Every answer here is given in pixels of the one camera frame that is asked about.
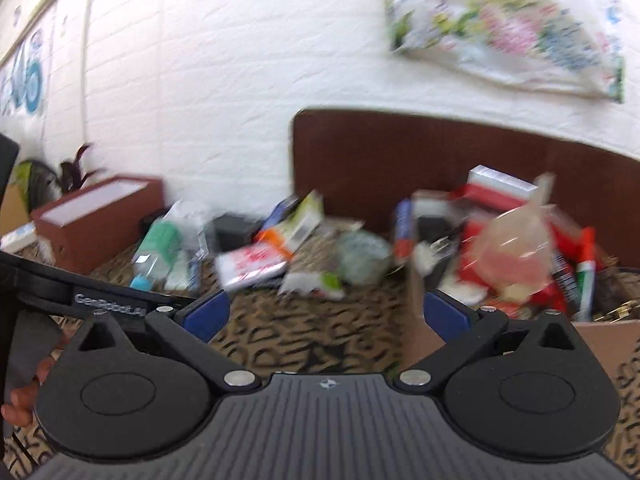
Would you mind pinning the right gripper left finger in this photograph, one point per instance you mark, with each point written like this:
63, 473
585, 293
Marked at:
186, 333

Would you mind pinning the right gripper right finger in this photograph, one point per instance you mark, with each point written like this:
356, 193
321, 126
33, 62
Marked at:
467, 335

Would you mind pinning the black tray red gift box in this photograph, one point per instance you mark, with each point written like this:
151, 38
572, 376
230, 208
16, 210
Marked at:
488, 192

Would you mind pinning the person left hand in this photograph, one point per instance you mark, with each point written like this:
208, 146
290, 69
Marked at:
19, 410

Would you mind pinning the white red tissue pack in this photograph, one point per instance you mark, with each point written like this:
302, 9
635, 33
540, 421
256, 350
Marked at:
249, 265

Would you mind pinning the green label plastic bottle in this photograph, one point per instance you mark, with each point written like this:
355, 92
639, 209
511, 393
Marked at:
156, 255

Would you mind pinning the brown rectangular box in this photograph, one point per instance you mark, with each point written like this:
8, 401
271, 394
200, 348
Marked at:
90, 226

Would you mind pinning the letter pattern tablecloth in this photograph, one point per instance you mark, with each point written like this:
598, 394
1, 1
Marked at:
550, 400

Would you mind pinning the black square box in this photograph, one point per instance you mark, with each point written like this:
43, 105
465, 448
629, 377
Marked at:
234, 231

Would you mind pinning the clear plastic cup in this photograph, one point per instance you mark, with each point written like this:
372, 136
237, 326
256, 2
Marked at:
191, 219

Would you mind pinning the potted plant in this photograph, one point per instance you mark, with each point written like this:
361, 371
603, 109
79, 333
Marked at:
40, 184

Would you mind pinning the orange small box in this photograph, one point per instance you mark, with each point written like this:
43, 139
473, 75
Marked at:
278, 239

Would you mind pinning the seed snack bag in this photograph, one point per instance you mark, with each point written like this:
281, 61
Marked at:
312, 271

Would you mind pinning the blue medicine box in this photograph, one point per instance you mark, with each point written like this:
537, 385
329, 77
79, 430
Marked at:
280, 212

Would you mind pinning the yellow medicine box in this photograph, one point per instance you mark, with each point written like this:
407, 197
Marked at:
303, 221

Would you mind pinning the dark brown headboard panel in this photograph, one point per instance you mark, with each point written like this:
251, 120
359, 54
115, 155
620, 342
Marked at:
364, 162

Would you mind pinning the floral plastic bag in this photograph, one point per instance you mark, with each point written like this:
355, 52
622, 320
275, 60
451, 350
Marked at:
558, 46

